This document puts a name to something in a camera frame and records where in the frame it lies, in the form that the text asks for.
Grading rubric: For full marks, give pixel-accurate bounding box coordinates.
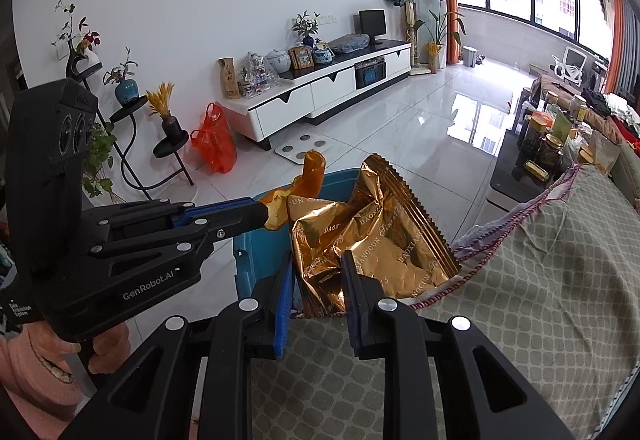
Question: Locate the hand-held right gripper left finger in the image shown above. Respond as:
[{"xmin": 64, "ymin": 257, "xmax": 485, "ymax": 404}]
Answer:
[{"xmin": 60, "ymin": 250, "xmax": 297, "ymax": 440}]

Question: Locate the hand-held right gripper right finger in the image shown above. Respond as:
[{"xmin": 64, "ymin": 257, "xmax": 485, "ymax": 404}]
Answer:
[{"xmin": 340, "ymin": 250, "xmax": 576, "ymax": 440}]

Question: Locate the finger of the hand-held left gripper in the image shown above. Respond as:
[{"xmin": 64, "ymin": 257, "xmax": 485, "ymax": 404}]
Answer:
[
  {"xmin": 80, "ymin": 197, "xmax": 268, "ymax": 246},
  {"xmin": 87, "ymin": 227, "xmax": 237, "ymax": 275}
]

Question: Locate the blue plastic bin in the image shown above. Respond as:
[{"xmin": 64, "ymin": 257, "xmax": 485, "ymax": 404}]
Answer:
[{"xmin": 232, "ymin": 167, "xmax": 361, "ymax": 316}]

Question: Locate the large gold foil wrapper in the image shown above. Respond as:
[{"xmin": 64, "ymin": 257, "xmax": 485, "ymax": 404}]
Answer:
[{"xmin": 289, "ymin": 153, "xmax": 463, "ymax": 320}]

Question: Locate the orange peel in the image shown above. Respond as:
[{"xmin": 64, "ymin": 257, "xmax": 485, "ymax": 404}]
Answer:
[{"xmin": 262, "ymin": 149, "xmax": 327, "ymax": 231}]

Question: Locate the person's left forearm pink sleeve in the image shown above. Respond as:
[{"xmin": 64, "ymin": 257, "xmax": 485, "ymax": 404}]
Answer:
[{"xmin": 0, "ymin": 320, "xmax": 86, "ymax": 440}]

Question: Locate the person's left hand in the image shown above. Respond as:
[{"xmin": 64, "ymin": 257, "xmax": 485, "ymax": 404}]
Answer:
[{"xmin": 87, "ymin": 320, "xmax": 132, "ymax": 376}]

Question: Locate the red plastic bag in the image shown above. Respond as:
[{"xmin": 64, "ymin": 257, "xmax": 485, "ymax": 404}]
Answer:
[{"xmin": 190, "ymin": 102, "xmax": 238, "ymax": 175}]

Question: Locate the green ivy plant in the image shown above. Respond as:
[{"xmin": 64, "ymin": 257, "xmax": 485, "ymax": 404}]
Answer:
[{"xmin": 82, "ymin": 120, "xmax": 118, "ymax": 198}]

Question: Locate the white bathroom scale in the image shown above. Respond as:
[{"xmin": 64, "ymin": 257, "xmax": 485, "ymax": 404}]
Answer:
[{"xmin": 275, "ymin": 136, "xmax": 331, "ymax": 166}]

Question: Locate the dark vase with yellow wheat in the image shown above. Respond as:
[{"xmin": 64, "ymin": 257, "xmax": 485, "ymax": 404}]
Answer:
[{"xmin": 145, "ymin": 81, "xmax": 183, "ymax": 138}]

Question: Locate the grey-green quilted blanket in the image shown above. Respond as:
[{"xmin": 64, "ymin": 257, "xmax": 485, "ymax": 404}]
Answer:
[{"xmin": 250, "ymin": 165, "xmax": 640, "ymax": 440}]

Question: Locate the tall wooden vase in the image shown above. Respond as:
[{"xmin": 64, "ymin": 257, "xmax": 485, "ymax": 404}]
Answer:
[{"xmin": 217, "ymin": 57, "xmax": 243, "ymax": 100}]

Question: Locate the black metal plant stand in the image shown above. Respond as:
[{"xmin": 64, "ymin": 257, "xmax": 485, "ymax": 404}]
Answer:
[{"xmin": 65, "ymin": 53, "xmax": 196, "ymax": 201}]

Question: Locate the white and black tv stand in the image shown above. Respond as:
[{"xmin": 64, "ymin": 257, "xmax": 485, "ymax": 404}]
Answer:
[{"xmin": 220, "ymin": 39, "xmax": 413, "ymax": 151}]

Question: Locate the glass ornament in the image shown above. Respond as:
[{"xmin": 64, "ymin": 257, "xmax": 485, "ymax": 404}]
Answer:
[{"xmin": 239, "ymin": 51, "xmax": 281, "ymax": 98}]

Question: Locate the blue vase with plant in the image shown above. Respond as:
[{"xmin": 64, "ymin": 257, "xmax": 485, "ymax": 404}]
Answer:
[{"xmin": 102, "ymin": 48, "xmax": 141, "ymax": 107}]

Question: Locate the white ceramic jar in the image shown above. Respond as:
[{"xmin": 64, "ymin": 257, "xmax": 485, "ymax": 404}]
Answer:
[{"xmin": 265, "ymin": 49, "xmax": 292, "ymax": 74}]

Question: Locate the branch with red leaves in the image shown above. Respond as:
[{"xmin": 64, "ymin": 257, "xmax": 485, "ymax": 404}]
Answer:
[{"xmin": 50, "ymin": 0, "xmax": 103, "ymax": 71}]

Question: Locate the dark vase with leafy branch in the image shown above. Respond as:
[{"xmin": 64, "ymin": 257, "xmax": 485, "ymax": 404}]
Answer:
[{"xmin": 291, "ymin": 11, "xmax": 321, "ymax": 48}]

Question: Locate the dark glass coffee table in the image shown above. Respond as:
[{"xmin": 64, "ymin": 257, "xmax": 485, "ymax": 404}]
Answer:
[{"xmin": 487, "ymin": 85, "xmax": 601, "ymax": 216}]

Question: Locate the folded blue cloth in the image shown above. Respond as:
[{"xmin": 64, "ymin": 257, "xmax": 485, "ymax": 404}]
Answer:
[{"xmin": 327, "ymin": 34, "xmax": 371, "ymax": 55}]

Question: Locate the black monitor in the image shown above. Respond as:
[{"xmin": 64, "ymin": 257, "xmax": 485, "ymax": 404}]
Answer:
[{"xmin": 358, "ymin": 9, "xmax": 387, "ymax": 46}]

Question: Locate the yellow floor vase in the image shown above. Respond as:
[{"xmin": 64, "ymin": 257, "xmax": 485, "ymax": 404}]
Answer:
[{"xmin": 424, "ymin": 43, "xmax": 445, "ymax": 74}]

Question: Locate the green sectional sofa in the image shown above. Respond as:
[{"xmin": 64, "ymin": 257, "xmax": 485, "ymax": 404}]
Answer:
[{"xmin": 535, "ymin": 73, "xmax": 640, "ymax": 216}]

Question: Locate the black bag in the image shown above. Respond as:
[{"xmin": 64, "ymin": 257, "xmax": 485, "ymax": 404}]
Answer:
[{"xmin": 582, "ymin": 88, "xmax": 618, "ymax": 116}]

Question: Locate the white office chair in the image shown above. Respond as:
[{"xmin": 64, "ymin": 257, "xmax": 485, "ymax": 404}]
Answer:
[{"xmin": 550, "ymin": 45, "xmax": 586, "ymax": 86}]

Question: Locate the grey curtain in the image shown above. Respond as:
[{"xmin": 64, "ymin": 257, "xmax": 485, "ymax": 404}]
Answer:
[{"xmin": 615, "ymin": 0, "xmax": 640, "ymax": 106}]

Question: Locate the gold picture frame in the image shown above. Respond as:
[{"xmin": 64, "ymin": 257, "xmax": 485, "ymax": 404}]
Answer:
[{"xmin": 289, "ymin": 45, "xmax": 316, "ymax": 70}]

